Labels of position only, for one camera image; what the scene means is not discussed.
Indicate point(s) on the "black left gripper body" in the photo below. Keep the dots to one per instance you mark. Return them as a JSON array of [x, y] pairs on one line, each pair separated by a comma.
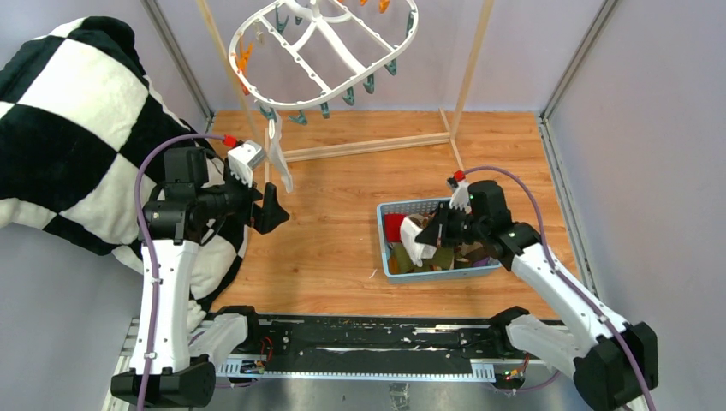
[[244, 203]]

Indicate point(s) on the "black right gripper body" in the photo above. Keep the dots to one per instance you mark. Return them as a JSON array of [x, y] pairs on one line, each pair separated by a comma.
[[461, 226]]

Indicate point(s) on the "white sock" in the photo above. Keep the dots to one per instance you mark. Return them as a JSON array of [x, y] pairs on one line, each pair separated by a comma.
[[276, 156], [416, 252]]

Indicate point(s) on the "light blue plastic basket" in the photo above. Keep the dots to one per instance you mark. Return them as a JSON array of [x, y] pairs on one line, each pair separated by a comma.
[[408, 207]]

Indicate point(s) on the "red sock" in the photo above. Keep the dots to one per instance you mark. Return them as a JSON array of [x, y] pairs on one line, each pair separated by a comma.
[[392, 223]]

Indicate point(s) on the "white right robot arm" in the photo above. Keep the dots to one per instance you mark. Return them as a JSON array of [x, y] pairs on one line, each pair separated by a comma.
[[610, 360]]

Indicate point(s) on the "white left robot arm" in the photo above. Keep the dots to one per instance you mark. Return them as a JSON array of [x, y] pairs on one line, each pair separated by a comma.
[[168, 369]]

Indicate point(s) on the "white round clip hanger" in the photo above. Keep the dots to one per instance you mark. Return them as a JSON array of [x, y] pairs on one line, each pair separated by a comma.
[[277, 77]]

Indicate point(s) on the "black white checkered blanket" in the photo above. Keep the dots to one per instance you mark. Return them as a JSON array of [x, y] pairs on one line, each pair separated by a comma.
[[80, 124]]

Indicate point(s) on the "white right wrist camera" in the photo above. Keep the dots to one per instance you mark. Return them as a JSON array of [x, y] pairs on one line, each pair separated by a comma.
[[458, 185]]

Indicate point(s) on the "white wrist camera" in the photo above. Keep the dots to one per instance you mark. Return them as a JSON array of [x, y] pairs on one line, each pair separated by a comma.
[[458, 185], [242, 158]]

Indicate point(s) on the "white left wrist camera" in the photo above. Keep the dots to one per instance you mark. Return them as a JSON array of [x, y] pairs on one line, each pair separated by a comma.
[[242, 158]]

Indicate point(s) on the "wooden drying rack frame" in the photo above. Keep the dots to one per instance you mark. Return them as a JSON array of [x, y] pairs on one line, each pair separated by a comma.
[[368, 142]]

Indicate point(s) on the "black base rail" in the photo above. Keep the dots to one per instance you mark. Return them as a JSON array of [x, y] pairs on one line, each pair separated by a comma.
[[360, 347]]

